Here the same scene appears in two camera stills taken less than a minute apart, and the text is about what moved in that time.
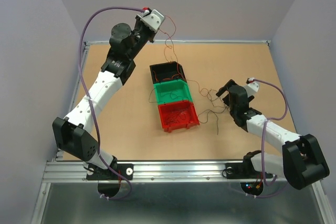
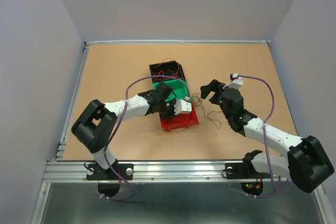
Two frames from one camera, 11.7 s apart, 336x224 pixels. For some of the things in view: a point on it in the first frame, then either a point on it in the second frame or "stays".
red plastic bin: [177, 115] stays
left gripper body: [141, 35] -> [167, 109]
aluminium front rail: [161, 171] stays
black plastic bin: [167, 72] stays
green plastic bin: [172, 91] stays
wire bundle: [209, 109] -> [198, 100]
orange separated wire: [175, 57] -> [171, 59]
